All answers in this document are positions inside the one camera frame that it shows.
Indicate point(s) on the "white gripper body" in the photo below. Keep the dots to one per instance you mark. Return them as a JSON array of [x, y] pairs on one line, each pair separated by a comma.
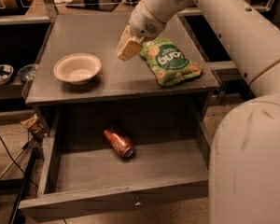
[[143, 24]]

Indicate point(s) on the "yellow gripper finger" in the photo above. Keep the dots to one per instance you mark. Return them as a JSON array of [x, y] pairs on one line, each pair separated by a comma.
[[124, 38], [129, 47]]

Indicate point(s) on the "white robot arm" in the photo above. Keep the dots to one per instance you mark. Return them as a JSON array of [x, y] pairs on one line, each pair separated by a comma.
[[244, 166]]

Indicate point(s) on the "open grey top drawer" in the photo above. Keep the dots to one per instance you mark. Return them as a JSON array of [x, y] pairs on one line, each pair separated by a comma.
[[82, 175]]

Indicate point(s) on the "metal drawer knob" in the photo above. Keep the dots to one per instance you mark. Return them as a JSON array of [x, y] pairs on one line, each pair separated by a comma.
[[137, 202]]

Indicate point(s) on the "green chip bag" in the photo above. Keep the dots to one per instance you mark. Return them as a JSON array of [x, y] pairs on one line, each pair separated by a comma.
[[168, 63]]

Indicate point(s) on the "black monitor stand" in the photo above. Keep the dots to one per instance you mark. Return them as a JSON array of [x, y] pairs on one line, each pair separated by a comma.
[[98, 5]]

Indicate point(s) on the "grey cabinet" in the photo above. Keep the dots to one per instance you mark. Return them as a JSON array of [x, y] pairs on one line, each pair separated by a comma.
[[98, 34]]

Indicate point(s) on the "white paper bowl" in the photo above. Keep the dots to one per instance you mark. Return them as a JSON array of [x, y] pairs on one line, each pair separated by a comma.
[[77, 68]]

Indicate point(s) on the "grey side shelf block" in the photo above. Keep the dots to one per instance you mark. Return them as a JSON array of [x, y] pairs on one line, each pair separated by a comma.
[[225, 71]]

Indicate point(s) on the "dark small bowl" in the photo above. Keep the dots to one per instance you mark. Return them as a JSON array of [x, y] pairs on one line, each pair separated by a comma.
[[27, 72]]

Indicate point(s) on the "brown snack bag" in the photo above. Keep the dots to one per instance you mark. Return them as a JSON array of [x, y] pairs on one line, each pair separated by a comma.
[[34, 127]]

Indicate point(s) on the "black metal stand leg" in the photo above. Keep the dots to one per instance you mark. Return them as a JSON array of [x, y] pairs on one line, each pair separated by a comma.
[[15, 216]]

